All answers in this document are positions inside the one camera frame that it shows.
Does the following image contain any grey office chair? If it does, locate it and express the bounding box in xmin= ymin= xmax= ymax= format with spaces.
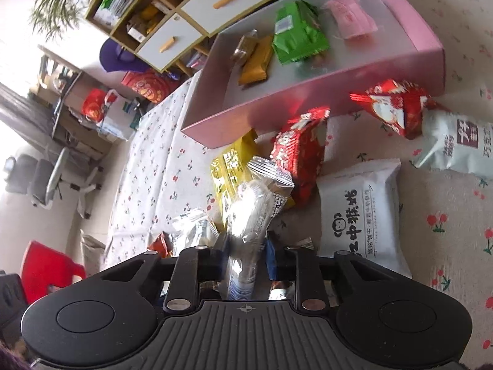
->
xmin=4 ymin=148 xmax=104 ymax=218

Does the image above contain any white cabinet drawer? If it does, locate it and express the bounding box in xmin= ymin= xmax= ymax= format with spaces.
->
xmin=180 ymin=0 xmax=276 ymax=35
xmin=136 ymin=12 xmax=210 ymax=72

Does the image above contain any wooden cabinet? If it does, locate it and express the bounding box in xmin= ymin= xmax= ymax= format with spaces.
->
xmin=85 ymin=0 xmax=293 ymax=76

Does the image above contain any white pastry packet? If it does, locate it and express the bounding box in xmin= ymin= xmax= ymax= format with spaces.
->
xmin=316 ymin=159 xmax=413 ymax=278

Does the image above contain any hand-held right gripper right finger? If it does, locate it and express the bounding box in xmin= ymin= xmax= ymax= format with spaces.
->
xmin=265 ymin=239 xmax=405 ymax=315

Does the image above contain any red printed bag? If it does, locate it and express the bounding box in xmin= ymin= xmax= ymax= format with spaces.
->
xmin=121 ymin=70 xmax=185 ymax=104

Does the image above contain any yellow snack packet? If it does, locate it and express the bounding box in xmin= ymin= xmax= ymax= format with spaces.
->
xmin=210 ymin=129 xmax=297 ymax=232

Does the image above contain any red plastic stool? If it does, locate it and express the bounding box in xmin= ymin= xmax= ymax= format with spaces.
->
xmin=21 ymin=241 xmax=87 ymax=303

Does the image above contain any pale teal cookie packet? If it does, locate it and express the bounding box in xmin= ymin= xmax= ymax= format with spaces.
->
xmin=412 ymin=110 xmax=493 ymax=180

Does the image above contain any storage shelf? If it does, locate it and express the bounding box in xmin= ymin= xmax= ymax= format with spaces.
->
xmin=29 ymin=44 xmax=116 ymax=155

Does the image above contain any green snack packet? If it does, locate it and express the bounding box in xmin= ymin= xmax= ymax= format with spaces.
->
xmin=273 ymin=1 xmax=330 ymax=66

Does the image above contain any purple hat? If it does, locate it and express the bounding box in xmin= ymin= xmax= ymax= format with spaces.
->
xmin=99 ymin=39 xmax=149 ymax=73

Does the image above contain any orange and white snack packet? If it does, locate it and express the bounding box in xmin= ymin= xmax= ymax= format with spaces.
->
xmin=148 ymin=233 xmax=174 ymax=258

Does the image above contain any cherry print tablecloth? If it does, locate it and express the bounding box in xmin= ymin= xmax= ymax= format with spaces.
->
xmin=102 ymin=0 xmax=493 ymax=363

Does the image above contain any small brown chocolate packet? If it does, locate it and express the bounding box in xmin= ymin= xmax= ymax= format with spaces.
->
xmin=230 ymin=31 xmax=259 ymax=66

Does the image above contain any pink snack packet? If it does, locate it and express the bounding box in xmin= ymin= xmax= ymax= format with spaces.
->
xmin=321 ymin=0 xmax=380 ymax=40

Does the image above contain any red gift bag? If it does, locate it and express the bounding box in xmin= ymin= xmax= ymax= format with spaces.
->
xmin=83 ymin=88 xmax=110 ymax=122

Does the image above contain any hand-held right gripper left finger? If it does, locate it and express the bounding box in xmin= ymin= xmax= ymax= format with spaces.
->
xmin=92 ymin=235 xmax=232 ymax=315

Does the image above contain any pink cardboard box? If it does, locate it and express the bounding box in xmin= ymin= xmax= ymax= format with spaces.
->
xmin=181 ymin=0 xmax=445 ymax=149

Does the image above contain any gold snack packet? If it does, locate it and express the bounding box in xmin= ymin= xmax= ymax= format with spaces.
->
xmin=238 ymin=35 xmax=275 ymax=87

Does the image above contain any white shopping bag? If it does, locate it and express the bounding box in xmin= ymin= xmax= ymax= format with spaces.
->
xmin=96 ymin=88 xmax=141 ymax=141

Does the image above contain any green potted plant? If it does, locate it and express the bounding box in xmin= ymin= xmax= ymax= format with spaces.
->
xmin=29 ymin=0 xmax=101 ymax=41

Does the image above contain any red snack packet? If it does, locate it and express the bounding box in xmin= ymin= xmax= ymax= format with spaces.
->
xmin=350 ymin=79 xmax=440 ymax=139
xmin=270 ymin=108 xmax=331 ymax=207

